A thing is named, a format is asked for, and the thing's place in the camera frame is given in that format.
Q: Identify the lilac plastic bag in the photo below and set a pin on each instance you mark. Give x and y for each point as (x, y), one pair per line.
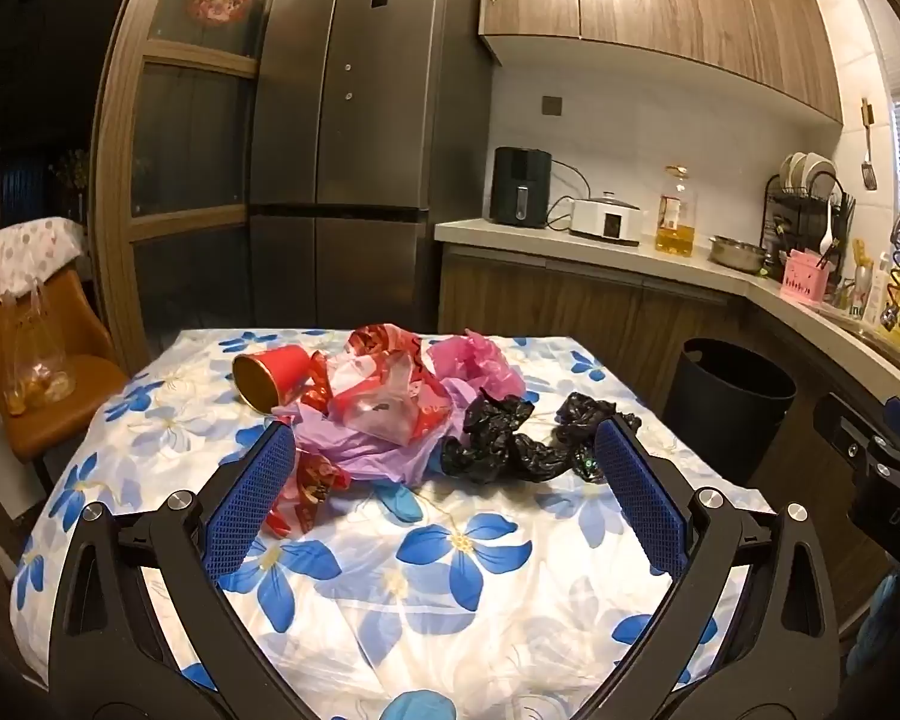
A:
(390, 457)

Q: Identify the pink utensil holder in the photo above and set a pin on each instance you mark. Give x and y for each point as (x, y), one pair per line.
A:
(804, 281)

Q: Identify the red paper cup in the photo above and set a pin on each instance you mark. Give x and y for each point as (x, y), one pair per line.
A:
(281, 367)

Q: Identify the steel mixing bowl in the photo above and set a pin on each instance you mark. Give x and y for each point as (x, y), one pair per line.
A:
(735, 255)

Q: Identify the white plate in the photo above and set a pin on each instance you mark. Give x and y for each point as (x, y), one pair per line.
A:
(800, 169)
(821, 169)
(787, 174)

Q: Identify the white electric cooker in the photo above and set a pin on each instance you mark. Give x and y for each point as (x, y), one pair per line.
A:
(604, 221)

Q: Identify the pink plastic bag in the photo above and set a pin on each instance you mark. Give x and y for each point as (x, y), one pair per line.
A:
(472, 360)

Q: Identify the clear red-printed plastic bag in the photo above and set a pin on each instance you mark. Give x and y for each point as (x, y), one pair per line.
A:
(379, 345)

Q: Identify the metal slotted spatula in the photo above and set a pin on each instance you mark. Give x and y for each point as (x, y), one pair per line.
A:
(869, 172)

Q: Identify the white plastic bottle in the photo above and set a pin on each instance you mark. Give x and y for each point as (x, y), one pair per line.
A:
(875, 292)

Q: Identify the cooking oil bottle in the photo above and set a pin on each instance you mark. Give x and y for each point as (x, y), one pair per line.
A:
(675, 236)

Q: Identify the blue floral tablecloth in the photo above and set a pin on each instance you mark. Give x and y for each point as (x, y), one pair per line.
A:
(457, 615)

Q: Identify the dark wall socket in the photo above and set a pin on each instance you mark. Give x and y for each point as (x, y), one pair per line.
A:
(552, 106)

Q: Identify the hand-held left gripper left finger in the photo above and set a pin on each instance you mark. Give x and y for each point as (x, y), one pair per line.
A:
(251, 495)

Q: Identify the dark blue cloth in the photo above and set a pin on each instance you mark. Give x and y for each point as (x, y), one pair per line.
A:
(877, 630)

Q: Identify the grey steel refrigerator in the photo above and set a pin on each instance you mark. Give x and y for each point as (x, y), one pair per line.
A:
(367, 127)

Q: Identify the drink can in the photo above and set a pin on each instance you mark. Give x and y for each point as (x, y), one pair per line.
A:
(855, 300)

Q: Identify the black trash bin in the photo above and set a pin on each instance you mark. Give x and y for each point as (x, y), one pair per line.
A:
(727, 405)

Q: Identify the wooden wall cabinet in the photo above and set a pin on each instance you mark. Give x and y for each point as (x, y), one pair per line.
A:
(645, 0)

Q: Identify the white spoon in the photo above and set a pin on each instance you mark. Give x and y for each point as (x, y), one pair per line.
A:
(827, 236)

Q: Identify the black air fryer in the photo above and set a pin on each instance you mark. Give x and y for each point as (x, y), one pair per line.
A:
(521, 187)

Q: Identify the white dotted cloth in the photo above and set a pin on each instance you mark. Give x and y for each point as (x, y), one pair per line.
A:
(34, 247)

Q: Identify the black plastic bag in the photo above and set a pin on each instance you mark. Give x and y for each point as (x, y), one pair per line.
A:
(495, 442)

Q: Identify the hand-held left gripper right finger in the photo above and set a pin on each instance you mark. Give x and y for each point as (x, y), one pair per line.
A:
(637, 495)

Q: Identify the clear bag of oranges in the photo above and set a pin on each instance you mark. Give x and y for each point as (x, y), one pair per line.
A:
(37, 382)

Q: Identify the wooden glass sliding door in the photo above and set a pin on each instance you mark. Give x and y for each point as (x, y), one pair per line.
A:
(187, 135)

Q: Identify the brown leather chair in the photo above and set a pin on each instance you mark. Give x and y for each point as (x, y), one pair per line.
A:
(75, 397)

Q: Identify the yellow brush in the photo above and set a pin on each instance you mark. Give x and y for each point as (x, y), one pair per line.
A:
(859, 255)

